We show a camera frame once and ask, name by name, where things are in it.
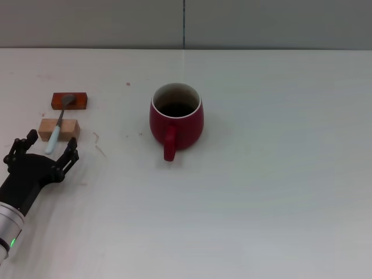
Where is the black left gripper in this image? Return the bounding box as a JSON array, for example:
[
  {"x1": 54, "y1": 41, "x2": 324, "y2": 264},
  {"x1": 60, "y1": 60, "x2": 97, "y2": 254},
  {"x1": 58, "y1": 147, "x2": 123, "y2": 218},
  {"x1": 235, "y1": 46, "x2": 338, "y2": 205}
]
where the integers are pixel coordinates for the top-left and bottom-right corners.
[{"x1": 0, "y1": 129, "x2": 80, "y2": 217}]

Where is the light blue handled spoon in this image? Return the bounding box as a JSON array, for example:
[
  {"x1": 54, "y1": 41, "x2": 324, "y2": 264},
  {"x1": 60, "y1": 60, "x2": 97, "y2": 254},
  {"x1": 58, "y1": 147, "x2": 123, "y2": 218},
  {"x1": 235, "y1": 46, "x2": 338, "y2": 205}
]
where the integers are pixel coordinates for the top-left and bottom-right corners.
[{"x1": 45, "y1": 94, "x2": 77, "y2": 155}]

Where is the red ceramic cup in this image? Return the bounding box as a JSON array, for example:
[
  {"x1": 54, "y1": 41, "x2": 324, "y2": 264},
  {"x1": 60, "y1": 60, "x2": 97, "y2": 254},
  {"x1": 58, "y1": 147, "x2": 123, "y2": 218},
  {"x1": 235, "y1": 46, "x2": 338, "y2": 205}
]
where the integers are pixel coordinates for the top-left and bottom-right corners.
[{"x1": 149, "y1": 83, "x2": 205, "y2": 162}]

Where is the light wooden block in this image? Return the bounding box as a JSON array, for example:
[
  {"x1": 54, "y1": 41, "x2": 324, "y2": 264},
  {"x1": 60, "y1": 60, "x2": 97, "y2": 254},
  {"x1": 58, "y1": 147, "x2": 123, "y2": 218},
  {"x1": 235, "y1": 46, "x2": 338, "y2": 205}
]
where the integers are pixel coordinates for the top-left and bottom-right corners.
[{"x1": 38, "y1": 118, "x2": 81, "y2": 143}]

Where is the red-brown wooden block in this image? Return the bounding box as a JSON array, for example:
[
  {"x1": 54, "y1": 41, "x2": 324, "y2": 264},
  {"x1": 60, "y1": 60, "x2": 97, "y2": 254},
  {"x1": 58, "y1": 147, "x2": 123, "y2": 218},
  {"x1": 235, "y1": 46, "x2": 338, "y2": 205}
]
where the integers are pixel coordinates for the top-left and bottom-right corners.
[{"x1": 51, "y1": 92, "x2": 89, "y2": 110}]

